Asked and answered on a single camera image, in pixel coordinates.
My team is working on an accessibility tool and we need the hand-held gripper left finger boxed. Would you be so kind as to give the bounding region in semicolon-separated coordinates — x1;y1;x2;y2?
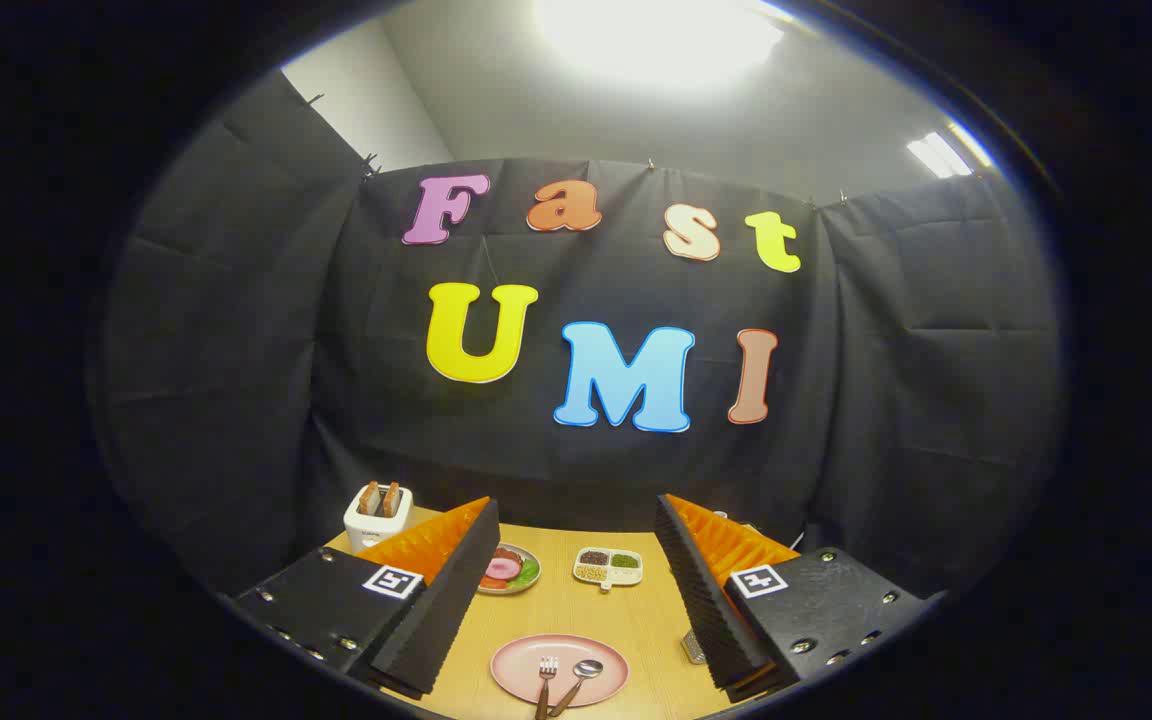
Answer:
234;495;502;701

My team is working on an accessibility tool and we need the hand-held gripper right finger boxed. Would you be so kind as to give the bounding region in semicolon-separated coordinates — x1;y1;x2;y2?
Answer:
654;493;942;704

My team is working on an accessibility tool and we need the wooden-handled metal spoon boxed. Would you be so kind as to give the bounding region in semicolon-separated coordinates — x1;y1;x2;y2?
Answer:
548;659;605;719

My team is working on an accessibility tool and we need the oval grey food plate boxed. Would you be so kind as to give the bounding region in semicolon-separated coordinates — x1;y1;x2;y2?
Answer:
476;543;542;596

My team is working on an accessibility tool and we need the white divided seasoning dish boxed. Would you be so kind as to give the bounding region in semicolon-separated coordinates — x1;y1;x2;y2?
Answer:
573;547;644;593

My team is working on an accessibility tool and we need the white toaster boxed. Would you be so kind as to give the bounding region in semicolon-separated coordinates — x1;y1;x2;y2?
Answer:
343;482;415;553

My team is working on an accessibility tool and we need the round pink plate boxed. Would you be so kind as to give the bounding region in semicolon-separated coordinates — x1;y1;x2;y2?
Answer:
490;634;631;708

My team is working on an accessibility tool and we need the small ceiling light panel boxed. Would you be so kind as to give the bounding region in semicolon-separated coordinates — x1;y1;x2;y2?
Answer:
906;125;992;179

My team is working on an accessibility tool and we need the bright ceiling light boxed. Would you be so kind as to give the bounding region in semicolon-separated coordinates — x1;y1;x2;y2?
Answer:
534;0;787;86

